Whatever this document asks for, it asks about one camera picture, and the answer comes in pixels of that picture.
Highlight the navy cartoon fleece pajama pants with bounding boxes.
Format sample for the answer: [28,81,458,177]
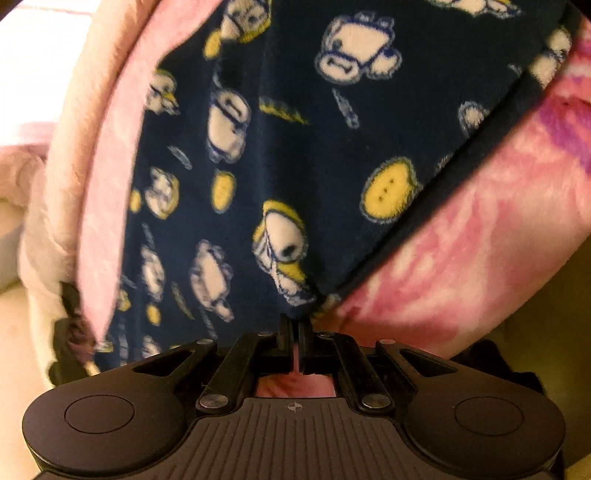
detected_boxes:
[85,1,573,371]

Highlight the black garment on bed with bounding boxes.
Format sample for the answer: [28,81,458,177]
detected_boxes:
[47,282,99,386]

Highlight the pink rose pattern bed blanket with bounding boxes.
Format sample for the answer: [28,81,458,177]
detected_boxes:
[75,0,591,400]

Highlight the beige and grey folded duvet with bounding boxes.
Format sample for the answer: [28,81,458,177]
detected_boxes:
[17,1,157,388]

